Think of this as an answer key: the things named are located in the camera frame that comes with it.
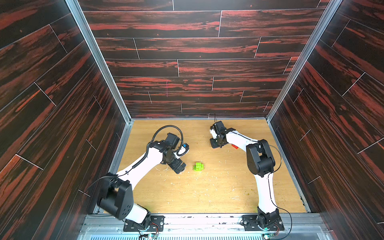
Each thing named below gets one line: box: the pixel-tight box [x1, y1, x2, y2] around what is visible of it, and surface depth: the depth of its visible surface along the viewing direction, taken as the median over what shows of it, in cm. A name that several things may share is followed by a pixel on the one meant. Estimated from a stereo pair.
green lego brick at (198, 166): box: [195, 162, 202, 172], surface depth 91 cm
